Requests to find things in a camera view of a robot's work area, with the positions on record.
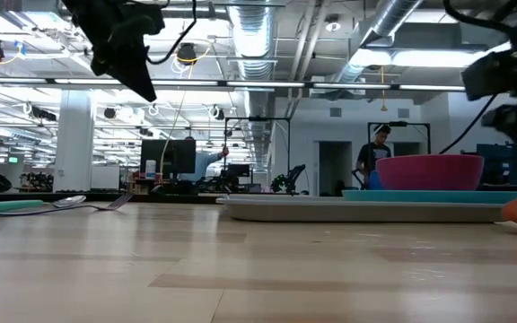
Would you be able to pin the small black monitor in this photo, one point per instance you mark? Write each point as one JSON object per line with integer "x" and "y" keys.
{"x": 239, "y": 170}

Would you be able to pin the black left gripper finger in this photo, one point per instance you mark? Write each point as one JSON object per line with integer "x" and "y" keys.
{"x": 135, "y": 74}

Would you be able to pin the blue board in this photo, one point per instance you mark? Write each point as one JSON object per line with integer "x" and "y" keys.
{"x": 496, "y": 163}

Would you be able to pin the black computer monitor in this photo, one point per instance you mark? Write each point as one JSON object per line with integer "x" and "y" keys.
{"x": 173, "y": 157}

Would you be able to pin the black aluminium table frame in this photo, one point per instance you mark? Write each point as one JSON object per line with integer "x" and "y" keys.
{"x": 106, "y": 197}

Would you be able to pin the black background robot arm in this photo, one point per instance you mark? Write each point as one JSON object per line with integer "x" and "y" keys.
{"x": 296, "y": 172}

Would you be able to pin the iridescent metal fork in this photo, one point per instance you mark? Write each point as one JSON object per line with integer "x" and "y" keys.
{"x": 119, "y": 202}

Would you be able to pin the person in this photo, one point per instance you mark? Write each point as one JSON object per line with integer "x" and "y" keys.
{"x": 373, "y": 154}
{"x": 207, "y": 161}

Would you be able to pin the black gantry frame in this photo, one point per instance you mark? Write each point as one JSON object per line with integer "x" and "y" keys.
{"x": 397, "y": 123}
{"x": 258, "y": 119}

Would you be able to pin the white bottle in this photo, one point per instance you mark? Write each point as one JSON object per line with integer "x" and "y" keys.
{"x": 151, "y": 170}

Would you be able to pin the magenta plastic bowl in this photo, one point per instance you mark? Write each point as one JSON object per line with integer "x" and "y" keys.
{"x": 429, "y": 172}

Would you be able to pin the silver ribbed ventilation duct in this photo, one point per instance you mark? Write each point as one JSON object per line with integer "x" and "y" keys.
{"x": 251, "y": 36}

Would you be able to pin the grey plastic tray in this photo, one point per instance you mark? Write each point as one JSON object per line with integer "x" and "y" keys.
{"x": 353, "y": 213}

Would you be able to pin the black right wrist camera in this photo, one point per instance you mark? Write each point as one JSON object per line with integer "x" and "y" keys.
{"x": 492, "y": 74}

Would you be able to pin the white square pillar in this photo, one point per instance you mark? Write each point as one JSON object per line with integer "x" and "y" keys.
{"x": 74, "y": 143}

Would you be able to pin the blue round plate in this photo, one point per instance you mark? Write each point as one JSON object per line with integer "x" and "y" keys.
{"x": 420, "y": 196}

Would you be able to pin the long ceiling light strip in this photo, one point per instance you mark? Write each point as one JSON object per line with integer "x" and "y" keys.
{"x": 263, "y": 84}

